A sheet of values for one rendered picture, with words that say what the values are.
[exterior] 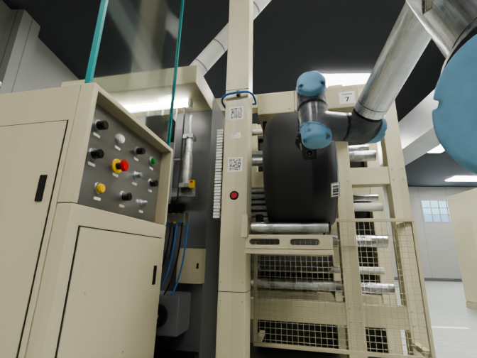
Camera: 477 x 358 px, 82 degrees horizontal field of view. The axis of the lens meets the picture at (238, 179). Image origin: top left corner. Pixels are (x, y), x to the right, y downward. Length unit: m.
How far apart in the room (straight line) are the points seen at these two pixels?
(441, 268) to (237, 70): 13.66
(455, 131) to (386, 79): 0.43
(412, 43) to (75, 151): 0.85
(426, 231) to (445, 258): 1.24
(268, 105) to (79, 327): 1.46
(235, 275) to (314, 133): 0.82
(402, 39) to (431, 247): 13.95
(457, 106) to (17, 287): 0.93
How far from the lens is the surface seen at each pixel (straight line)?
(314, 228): 1.21
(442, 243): 14.78
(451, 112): 0.29
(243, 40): 1.78
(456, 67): 0.30
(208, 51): 2.18
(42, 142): 0.99
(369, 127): 0.76
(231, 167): 1.39
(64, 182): 0.89
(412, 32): 0.68
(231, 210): 1.33
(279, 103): 1.80
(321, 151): 1.14
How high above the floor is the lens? 0.77
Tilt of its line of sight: 16 degrees up
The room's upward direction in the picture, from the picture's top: 1 degrees clockwise
